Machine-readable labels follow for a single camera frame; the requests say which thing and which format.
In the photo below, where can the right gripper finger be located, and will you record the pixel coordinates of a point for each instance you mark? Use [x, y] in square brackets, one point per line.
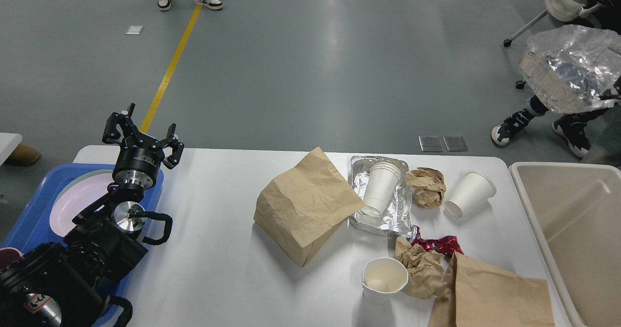
[613, 93]

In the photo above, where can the person with tan boot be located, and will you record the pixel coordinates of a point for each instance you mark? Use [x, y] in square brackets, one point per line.
[23, 155]

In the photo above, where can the left metal floor plate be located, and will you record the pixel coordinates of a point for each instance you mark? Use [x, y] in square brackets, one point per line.
[430, 143]

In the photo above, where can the metal floor plate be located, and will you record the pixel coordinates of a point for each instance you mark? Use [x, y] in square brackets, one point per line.
[430, 143]
[455, 143]

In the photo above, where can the beige plastic bin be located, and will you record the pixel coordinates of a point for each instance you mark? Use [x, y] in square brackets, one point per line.
[575, 212]

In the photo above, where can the red foil wrapper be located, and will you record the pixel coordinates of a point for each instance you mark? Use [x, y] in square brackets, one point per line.
[447, 245]

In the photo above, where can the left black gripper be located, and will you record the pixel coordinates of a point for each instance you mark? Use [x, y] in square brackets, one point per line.
[136, 165]

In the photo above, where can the stacked white paper cups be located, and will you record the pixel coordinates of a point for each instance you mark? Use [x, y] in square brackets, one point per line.
[382, 183]

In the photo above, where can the white paper cup front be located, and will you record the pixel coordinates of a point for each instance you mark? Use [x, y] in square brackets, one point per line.
[382, 278]

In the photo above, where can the blue plastic tray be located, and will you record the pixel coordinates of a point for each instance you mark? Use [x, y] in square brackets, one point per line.
[32, 229]

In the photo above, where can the crumpled brown paper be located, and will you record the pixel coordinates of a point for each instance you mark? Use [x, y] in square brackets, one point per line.
[425, 269]

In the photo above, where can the pink mug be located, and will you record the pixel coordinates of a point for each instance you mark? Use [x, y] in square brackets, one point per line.
[9, 255]

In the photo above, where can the pink plate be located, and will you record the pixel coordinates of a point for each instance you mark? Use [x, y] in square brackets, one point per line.
[75, 200]

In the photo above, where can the white side table corner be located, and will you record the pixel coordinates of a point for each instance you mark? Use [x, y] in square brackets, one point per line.
[8, 143]

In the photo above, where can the white paper cup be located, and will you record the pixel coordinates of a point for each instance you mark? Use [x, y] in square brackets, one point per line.
[382, 278]
[474, 189]

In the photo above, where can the flat brown paper sheet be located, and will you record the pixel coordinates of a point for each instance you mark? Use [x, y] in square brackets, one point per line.
[479, 294]

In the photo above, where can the right metal floor plate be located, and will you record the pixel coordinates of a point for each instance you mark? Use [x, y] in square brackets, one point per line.
[455, 143]

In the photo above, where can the aluminium foil tray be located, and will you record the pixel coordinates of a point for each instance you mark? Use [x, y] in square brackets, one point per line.
[396, 219]

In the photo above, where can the brown paper bag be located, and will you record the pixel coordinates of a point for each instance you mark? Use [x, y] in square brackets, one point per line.
[301, 208]

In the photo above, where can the white paper cup back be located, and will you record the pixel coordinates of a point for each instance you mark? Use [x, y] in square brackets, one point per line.
[474, 189]

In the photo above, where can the clear plastic wrap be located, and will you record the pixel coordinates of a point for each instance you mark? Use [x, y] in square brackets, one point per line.
[569, 67]

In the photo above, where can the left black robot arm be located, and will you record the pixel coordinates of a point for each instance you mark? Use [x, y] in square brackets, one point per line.
[65, 284]

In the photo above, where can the green plate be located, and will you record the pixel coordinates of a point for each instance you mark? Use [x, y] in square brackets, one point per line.
[79, 179]

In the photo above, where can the person in dark clothes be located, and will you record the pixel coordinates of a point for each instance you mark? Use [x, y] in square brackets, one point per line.
[570, 126]

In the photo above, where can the office chair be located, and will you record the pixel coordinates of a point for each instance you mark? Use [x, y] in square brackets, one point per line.
[566, 11]

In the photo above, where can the crumpled brown paper ball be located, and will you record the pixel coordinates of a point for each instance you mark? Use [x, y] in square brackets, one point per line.
[428, 186]

